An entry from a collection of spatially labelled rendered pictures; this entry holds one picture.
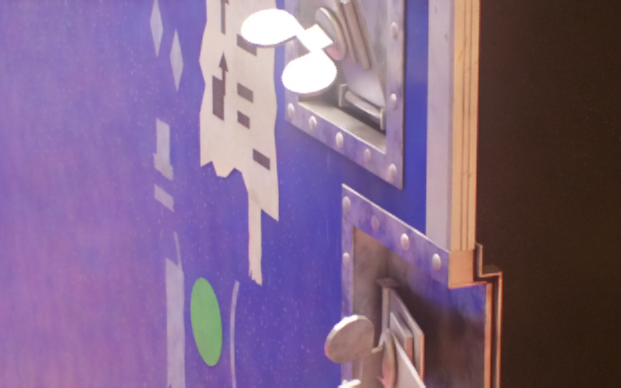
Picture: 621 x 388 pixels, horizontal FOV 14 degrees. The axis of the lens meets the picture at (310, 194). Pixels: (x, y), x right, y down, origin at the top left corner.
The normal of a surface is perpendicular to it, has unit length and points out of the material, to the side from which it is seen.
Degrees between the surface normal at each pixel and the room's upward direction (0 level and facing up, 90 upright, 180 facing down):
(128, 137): 90
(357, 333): 110
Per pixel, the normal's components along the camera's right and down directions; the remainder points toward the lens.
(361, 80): -0.88, 0.38
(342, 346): 0.54, 0.55
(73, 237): -0.92, 0.11
